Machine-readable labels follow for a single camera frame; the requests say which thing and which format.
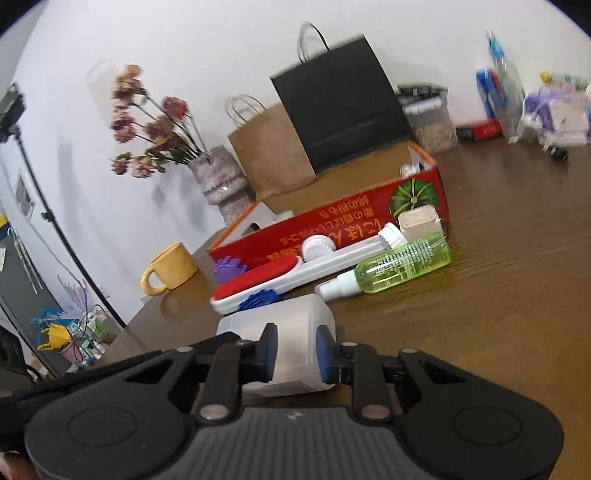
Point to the small black round object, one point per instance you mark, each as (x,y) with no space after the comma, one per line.
(559,153)

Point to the black tripod stand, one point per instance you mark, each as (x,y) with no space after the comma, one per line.
(55,230)

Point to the speckled purple vase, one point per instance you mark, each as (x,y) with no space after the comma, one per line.
(221,182)

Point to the blue can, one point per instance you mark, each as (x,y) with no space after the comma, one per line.
(489,92)

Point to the clear plastic water bottle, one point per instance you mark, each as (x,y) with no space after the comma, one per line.
(508,92)

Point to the dried pink flowers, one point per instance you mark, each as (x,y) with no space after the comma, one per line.
(159,127)

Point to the purple toy gear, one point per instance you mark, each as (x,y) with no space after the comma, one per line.
(228,268)

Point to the red cardboard box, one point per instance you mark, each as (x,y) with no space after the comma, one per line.
(346,219)

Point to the green spray bottle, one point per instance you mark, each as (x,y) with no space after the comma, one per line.
(401,261)

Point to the black camera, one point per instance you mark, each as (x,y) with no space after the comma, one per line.
(9,110)

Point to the blue toy gear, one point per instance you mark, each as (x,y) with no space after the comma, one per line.
(258,300)

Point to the purple plant decoration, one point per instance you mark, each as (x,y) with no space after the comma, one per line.
(76,293)

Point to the beige wooden block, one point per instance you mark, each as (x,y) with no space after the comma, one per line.
(418,221)

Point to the translucent white plastic jar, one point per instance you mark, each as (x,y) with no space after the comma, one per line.
(298,327)

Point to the purple white package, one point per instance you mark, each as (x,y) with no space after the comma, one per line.
(558,115)

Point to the small red box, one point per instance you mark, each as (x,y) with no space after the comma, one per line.
(482,129)

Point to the yellow mug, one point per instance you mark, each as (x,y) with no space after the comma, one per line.
(173,267)

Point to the black paper bag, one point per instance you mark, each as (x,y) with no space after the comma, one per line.
(341,115)

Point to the blue yellow toy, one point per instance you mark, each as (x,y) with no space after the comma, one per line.
(51,330)

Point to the wall picture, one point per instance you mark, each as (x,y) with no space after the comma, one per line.
(25,196)

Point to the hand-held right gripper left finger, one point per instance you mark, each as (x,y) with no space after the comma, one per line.
(269,355)

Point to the brown paper bag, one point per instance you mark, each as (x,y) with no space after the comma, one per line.
(268,152)

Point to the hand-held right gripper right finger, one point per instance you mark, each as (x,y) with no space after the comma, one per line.
(325,357)

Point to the clear lidded food container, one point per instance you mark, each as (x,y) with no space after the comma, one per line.
(429,120)

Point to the white round cap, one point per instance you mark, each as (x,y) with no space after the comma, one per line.
(316,247)

